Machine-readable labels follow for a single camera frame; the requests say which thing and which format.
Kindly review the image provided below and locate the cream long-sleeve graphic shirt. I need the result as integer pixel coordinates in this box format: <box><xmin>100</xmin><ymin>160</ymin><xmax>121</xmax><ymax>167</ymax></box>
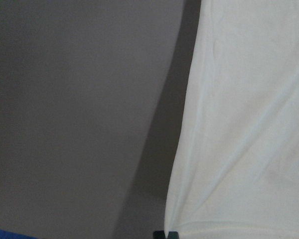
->
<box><xmin>164</xmin><ymin>0</ymin><xmax>299</xmax><ymax>239</ymax></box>

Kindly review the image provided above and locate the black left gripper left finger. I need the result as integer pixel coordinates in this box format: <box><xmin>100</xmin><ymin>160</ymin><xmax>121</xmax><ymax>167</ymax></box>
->
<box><xmin>152</xmin><ymin>231</ymin><xmax>164</xmax><ymax>239</ymax></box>

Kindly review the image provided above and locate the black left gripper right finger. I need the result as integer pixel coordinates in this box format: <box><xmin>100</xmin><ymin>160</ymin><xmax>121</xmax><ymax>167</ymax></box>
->
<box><xmin>167</xmin><ymin>232</ymin><xmax>178</xmax><ymax>239</ymax></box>

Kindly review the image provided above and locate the blue tape line crosswise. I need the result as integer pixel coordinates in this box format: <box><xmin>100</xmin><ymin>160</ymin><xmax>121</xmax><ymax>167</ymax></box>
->
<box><xmin>0</xmin><ymin>230</ymin><xmax>37</xmax><ymax>239</ymax></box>

